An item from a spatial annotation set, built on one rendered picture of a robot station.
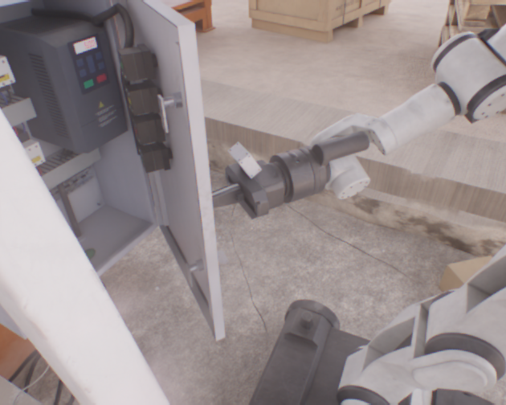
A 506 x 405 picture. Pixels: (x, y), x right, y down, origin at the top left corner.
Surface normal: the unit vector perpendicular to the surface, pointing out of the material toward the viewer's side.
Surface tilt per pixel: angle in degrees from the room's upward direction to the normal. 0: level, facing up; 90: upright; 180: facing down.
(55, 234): 81
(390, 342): 90
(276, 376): 0
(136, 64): 90
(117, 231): 0
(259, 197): 45
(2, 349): 90
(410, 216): 93
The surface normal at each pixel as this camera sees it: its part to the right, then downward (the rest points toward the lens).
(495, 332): -0.40, 0.56
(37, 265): 0.85, 0.16
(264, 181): -0.02, -0.79
